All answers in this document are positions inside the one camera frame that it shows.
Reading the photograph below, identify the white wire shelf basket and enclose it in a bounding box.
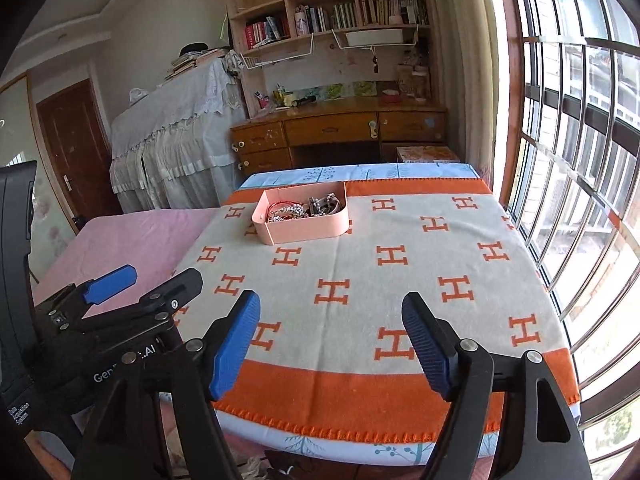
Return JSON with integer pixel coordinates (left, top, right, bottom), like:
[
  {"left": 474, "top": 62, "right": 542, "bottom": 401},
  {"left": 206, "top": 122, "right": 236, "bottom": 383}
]
[{"left": 240, "top": 34, "right": 316, "bottom": 70}]

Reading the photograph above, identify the pink jewelry tray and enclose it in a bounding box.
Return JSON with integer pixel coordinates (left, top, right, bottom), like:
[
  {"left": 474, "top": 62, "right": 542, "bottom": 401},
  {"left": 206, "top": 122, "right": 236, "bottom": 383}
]
[{"left": 252, "top": 181, "right": 349, "bottom": 245}]

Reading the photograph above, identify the red string bracelet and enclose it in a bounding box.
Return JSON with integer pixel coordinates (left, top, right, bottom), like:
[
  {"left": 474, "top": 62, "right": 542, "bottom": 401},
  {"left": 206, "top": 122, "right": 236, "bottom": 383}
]
[{"left": 266, "top": 199, "right": 306, "bottom": 221}]

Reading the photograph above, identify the silver rhinestone hair comb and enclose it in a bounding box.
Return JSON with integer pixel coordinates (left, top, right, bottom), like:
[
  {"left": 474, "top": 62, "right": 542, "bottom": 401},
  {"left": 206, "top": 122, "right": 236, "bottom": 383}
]
[{"left": 266, "top": 202, "right": 308, "bottom": 222}]

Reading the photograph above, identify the window metal grille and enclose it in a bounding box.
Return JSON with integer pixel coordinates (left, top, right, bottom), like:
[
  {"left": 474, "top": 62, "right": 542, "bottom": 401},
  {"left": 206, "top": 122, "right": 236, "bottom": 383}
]
[{"left": 508, "top": 0, "right": 639, "bottom": 479}]

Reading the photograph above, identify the wooden bookshelf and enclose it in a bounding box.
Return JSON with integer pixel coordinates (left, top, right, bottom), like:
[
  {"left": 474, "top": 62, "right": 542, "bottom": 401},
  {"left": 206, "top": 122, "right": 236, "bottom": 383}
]
[{"left": 227, "top": 0, "right": 433, "bottom": 117}]

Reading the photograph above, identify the blue tree print sheet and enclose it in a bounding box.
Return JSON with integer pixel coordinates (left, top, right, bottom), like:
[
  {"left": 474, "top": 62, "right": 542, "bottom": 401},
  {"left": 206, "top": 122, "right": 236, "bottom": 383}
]
[{"left": 240, "top": 162, "right": 480, "bottom": 190}]

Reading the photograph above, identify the orange H pattern blanket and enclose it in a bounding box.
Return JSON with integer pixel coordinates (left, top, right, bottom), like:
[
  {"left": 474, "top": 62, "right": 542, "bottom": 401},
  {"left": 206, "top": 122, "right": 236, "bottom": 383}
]
[{"left": 177, "top": 178, "right": 580, "bottom": 453}]

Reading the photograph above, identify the brown wooden door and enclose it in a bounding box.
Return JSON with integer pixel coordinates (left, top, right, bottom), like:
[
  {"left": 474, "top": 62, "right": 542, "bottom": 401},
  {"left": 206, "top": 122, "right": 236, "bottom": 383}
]
[{"left": 36, "top": 79, "right": 122, "bottom": 221}]

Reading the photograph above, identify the white lace covered furniture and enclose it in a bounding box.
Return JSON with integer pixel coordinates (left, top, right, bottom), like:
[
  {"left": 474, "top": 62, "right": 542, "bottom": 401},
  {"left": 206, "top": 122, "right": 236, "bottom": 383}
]
[{"left": 110, "top": 58, "right": 246, "bottom": 214}]

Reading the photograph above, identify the stack of books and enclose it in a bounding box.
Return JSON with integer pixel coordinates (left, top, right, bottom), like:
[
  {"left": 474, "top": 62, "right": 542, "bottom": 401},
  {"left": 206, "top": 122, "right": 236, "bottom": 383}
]
[{"left": 397, "top": 145, "right": 460, "bottom": 164}]

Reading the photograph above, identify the wooden desk with drawers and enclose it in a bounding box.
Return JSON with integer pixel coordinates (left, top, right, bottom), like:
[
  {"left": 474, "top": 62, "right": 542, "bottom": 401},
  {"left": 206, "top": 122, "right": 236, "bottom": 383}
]
[{"left": 231, "top": 98, "right": 448, "bottom": 177}]

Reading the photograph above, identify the beige curtain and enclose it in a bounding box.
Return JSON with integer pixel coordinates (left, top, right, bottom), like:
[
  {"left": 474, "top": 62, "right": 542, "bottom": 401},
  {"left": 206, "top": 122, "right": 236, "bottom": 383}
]
[{"left": 431, "top": 0, "right": 509, "bottom": 194}]

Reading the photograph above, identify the pink strap watch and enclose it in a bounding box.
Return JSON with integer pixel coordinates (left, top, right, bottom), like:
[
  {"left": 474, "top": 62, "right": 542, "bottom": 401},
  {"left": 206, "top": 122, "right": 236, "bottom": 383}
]
[{"left": 306, "top": 193, "right": 344, "bottom": 217}]

